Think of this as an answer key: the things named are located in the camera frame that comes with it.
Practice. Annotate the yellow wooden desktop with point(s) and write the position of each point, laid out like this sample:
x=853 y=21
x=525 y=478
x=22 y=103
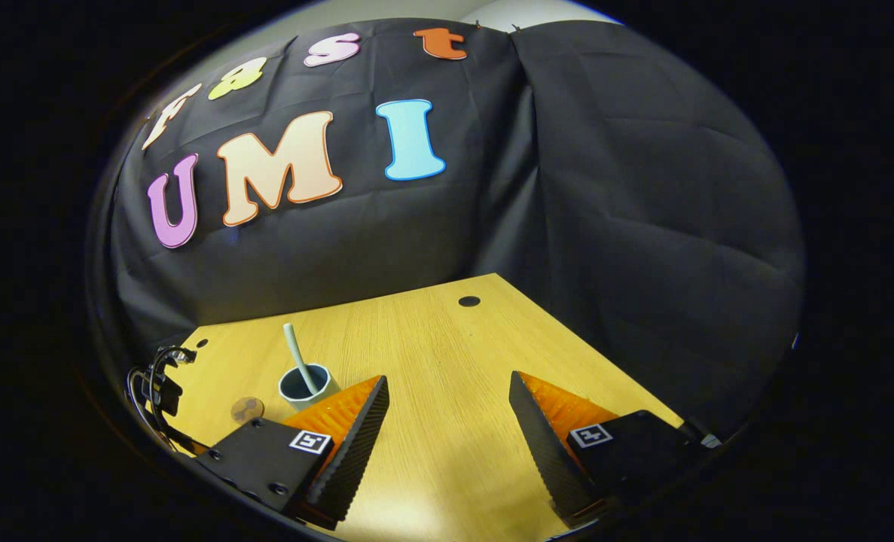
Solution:
x=431 y=354

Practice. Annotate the round brown coaster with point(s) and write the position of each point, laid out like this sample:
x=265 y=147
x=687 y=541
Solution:
x=247 y=410

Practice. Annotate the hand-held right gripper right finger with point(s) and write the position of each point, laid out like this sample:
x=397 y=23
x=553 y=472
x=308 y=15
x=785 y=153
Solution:
x=541 y=452

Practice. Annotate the pale green toothbrush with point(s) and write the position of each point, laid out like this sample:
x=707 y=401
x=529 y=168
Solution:
x=298 y=354

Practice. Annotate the black backdrop cloth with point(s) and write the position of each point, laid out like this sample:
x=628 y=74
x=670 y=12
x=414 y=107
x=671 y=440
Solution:
x=605 y=188

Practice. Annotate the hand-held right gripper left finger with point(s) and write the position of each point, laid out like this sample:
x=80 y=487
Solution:
x=360 y=452

